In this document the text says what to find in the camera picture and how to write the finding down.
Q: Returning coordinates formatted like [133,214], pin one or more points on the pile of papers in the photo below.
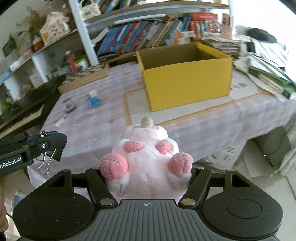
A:
[247,52]

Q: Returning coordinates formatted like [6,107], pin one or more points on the wooden chess board box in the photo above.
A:
[84,77]

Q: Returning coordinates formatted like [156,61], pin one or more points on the green thick book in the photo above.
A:
[286,89]

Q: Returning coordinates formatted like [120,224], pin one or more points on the pink checkered tablecloth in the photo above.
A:
[199,129]

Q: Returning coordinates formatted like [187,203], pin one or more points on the white green lidded tub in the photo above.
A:
[81,64]

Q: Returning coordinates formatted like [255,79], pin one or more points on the white power adapter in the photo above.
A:
[91,94]

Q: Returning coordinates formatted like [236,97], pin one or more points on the black binder clip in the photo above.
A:
[44,167]

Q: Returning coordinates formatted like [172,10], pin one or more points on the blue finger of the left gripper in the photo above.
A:
[38,137]
[47,144]

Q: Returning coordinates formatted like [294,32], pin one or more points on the black electronic keyboard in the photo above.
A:
[31,110]

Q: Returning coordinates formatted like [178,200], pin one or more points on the grey toy car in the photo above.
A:
[69,107]

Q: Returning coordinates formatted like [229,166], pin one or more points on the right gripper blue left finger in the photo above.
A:
[98,190]

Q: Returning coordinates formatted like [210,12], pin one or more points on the row of leaning books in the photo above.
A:
[133,36]

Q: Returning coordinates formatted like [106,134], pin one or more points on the white bookshelf unit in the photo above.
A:
[41,60]

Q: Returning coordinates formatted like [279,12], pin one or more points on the pink paper house ornament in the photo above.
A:
[55,27]

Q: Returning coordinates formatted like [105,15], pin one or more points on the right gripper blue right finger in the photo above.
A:
[198,188]

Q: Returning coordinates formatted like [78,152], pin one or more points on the yellow cardboard box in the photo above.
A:
[184,74]

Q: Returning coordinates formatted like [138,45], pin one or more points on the pink plush toy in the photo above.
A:
[146,164]

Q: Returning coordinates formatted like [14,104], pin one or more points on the blue plastic block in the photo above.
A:
[94,102]

